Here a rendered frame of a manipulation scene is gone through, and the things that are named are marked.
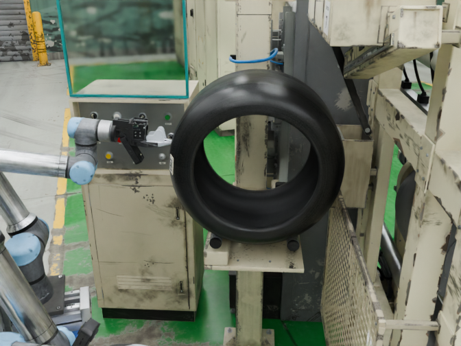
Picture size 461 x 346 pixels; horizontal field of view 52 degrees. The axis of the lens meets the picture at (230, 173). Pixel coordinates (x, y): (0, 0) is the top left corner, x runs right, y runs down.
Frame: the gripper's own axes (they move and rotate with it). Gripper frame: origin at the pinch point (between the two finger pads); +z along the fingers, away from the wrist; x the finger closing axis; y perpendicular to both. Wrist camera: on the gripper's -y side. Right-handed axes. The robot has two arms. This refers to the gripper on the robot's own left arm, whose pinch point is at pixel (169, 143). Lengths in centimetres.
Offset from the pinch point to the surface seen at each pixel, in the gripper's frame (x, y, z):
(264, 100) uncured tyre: -12.0, 22.4, 30.6
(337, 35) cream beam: -33, 47, 46
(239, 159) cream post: 27.9, -14.6, 25.1
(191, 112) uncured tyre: -8.7, 14.9, 8.1
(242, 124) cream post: 28.1, 0.6, 24.6
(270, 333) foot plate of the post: 44, -119, 52
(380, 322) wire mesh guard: -59, -18, 65
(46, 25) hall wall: 826, -100, -395
